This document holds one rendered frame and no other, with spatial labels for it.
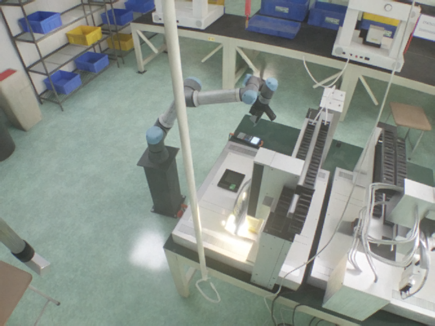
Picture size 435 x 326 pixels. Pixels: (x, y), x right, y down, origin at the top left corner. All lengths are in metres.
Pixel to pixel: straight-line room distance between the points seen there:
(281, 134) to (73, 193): 1.95
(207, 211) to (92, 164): 1.87
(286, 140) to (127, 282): 1.54
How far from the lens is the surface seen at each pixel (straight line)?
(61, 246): 2.67
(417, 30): 3.23
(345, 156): 2.08
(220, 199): 1.54
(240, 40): 3.47
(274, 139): 2.05
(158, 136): 1.97
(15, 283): 2.10
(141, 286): 2.29
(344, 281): 1.02
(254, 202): 1.12
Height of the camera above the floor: 2.10
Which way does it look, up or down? 47 degrees down
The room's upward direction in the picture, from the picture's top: straight up
